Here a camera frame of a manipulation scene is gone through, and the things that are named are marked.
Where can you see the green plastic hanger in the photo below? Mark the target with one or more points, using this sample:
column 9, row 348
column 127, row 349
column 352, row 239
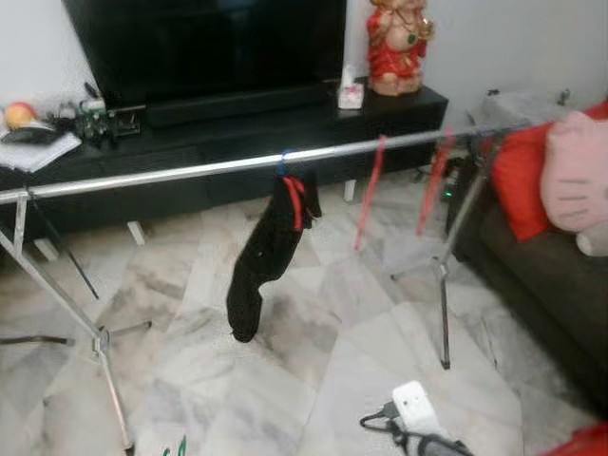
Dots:
column 179, row 446

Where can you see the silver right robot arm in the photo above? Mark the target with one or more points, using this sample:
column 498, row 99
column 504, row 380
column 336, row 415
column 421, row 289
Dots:
column 437, row 446

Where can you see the blue plastic hanger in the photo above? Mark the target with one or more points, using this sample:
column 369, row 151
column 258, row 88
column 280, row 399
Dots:
column 282, row 161

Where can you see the black thin hanger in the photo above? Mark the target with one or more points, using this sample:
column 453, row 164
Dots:
column 62, row 249

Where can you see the pink cat pillow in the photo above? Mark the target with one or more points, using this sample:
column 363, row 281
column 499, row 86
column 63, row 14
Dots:
column 575, row 171

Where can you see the dark grey sofa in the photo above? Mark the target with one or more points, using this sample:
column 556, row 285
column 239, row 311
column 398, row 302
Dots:
column 560, row 304

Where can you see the red cushion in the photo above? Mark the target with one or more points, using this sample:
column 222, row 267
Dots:
column 522, row 180

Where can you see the lace covered side table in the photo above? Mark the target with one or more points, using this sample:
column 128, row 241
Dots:
column 513, row 106

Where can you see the red plastic stool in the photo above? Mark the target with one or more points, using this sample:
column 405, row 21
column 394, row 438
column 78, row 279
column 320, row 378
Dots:
column 579, row 445

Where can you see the red figurine statue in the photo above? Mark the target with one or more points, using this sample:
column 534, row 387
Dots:
column 399, row 47

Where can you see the white tissue box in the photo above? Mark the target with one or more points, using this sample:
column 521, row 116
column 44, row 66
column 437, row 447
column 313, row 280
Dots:
column 351, row 92

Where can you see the black shirt red collar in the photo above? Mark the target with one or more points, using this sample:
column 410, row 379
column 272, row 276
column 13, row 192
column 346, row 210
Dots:
column 266, row 256

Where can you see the black TV cabinet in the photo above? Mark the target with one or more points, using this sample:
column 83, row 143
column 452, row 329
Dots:
column 237, row 147

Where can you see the black soundbar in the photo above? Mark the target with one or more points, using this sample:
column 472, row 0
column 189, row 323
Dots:
column 237, row 106

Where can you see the silver metal clothes rack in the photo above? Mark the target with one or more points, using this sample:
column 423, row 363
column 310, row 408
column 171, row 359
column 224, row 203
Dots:
column 190, row 171

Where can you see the black television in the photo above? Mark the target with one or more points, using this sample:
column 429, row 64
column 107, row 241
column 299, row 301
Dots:
column 204, row 47

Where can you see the green circuit board device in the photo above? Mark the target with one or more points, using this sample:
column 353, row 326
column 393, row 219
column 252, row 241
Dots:
column 106, row 119

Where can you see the black wallet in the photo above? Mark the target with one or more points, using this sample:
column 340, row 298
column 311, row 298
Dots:
column 28, row 134

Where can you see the orange round toy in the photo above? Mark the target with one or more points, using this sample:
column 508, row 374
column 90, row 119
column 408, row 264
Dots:
column 19, row 114

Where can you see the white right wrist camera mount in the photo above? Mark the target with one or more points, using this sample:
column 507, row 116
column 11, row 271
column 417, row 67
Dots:
column 415, row 404

